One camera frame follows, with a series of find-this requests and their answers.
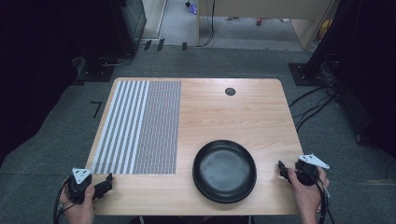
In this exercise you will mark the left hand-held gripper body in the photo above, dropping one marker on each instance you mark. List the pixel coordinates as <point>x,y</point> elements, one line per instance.
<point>79,183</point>

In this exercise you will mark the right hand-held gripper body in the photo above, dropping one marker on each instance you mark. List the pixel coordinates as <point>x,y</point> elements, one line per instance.
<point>308,171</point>

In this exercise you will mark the grey striped placemat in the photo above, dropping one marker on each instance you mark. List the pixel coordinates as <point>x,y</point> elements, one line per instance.
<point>139,127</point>

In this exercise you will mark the light wooden cabinet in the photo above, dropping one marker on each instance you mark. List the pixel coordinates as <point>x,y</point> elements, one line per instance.
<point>264,18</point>

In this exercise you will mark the person's left hand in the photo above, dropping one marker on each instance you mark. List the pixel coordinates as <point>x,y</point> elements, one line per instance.
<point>81,209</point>

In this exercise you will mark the dark glass cabinet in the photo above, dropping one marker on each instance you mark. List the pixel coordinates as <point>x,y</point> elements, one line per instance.
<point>134,21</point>

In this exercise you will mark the black round plate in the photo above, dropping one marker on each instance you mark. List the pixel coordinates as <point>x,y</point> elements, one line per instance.
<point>224,171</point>

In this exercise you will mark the person's right hand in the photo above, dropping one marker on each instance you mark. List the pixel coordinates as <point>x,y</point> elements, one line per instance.
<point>306,194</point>

